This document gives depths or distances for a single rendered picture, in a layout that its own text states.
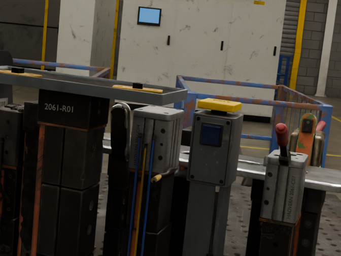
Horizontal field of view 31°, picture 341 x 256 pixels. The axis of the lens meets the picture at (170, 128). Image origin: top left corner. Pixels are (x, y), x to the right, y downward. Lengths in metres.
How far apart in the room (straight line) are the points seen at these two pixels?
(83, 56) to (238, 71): 2.33
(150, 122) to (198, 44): 8.25
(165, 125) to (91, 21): 8.26
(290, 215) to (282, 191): 0.05
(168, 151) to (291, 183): 0.24
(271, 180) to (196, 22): 8.32
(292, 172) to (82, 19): 8.40
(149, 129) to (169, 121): 0.04
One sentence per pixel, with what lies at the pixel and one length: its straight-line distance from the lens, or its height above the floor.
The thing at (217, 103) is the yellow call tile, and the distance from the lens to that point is 0.99.
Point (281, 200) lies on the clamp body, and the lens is 1.15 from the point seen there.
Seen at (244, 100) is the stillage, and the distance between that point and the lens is 3.38.
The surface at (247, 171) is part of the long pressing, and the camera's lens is 1.27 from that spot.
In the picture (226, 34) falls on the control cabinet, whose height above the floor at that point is 1.27.
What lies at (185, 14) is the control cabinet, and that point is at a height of 1.50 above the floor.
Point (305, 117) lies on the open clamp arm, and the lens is 1.47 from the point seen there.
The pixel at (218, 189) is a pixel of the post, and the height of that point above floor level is 1.02.
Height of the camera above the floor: 1.27
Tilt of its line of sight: 9 degrees down
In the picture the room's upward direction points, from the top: 6 degrees clockwise
